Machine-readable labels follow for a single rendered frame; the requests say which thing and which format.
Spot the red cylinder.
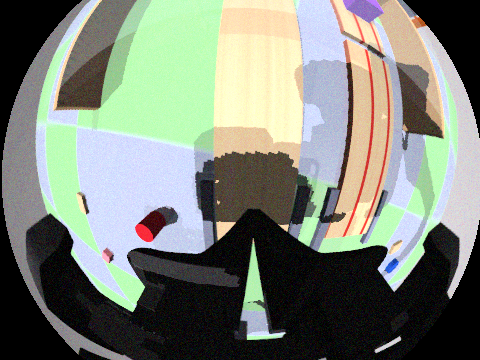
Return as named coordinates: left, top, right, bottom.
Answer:
left=135, top=211, right=167, bottom=243

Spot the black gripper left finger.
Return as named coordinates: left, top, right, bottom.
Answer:
left=127, top=209, right=256, bottom=335

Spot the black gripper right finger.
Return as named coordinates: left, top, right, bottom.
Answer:
left=253, top=209, right=388, bottom=335

